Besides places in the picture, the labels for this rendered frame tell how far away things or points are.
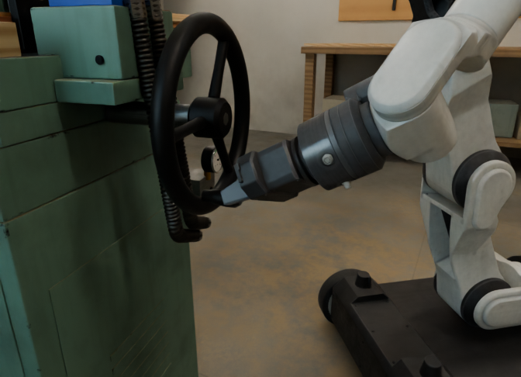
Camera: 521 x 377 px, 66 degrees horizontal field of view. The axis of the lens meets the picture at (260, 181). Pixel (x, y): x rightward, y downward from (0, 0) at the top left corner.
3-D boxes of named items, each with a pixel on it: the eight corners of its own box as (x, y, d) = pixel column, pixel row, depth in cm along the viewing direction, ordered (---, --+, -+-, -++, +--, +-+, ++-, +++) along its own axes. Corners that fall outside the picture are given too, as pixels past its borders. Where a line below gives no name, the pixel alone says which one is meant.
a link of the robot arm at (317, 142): (248, 218, 45) (345, 178, 40) (225, 141, 48) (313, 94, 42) (295, 217, 56) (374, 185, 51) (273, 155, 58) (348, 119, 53)
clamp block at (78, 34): (120, 81, 51) (111, 4, 48) (38, 77, 56) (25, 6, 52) (178, 71, 65) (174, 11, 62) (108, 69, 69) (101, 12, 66)
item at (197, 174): (202, 213, 92) (200, 181, 90) (156, 206, 96) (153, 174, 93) (217, 200, 100) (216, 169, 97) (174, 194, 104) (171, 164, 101)
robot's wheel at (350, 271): (314, 319, 138) (367, 315, 142) (319, 330, 133) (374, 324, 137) (320, 269, 131) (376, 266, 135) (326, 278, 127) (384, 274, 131)
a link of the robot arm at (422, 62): (430, 160, 44) (502, 60, 44) (405, 119, 37) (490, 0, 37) (382, 140, 48) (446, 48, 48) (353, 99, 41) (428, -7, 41)
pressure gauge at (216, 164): (213, 185, 90) (212, 150, 87) (198, 183, 91) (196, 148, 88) (224, 176, 96) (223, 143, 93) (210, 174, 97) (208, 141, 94)
